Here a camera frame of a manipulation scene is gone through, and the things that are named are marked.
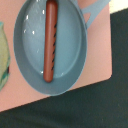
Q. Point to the brown toy sausage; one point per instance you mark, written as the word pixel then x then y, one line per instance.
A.
pixel 50 39

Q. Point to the small grey frying pan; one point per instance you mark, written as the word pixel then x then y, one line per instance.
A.
pixel 70 46

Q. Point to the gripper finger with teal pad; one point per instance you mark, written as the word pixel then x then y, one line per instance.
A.
pixel 4 57

